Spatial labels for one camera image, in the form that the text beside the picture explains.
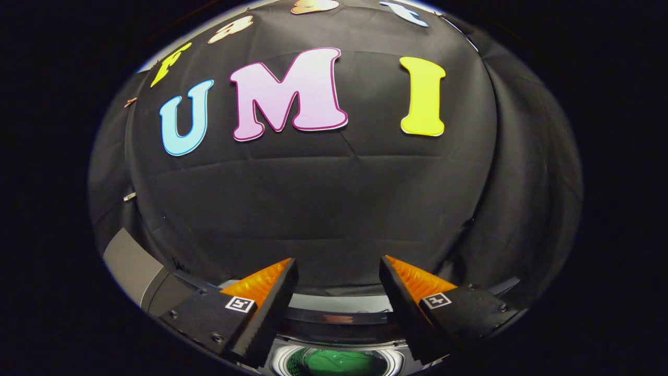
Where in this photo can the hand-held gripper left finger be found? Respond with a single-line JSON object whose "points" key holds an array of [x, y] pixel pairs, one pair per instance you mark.
{"points": [[276, 308]]}

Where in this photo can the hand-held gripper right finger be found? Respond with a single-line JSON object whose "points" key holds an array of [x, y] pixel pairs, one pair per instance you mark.
{"points": [[399, 303]]}

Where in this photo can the green polo shirt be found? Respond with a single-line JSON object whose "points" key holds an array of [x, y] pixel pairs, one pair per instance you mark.
{"points": [[339, 363]]}

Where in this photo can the black backdrop cloth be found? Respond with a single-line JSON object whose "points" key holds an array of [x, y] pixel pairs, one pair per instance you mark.
{"points": [[323, 198]]}

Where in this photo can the grey box stand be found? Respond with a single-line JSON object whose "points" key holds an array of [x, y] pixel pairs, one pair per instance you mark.
{"points": [[130, 261]]}

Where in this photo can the silver cloth clip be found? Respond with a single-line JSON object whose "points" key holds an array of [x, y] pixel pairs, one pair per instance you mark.
{"points": [[129, 196]]}

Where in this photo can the copper cloth clip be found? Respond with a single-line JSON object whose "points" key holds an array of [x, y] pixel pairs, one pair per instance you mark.
{"points": [[130, 102]]}

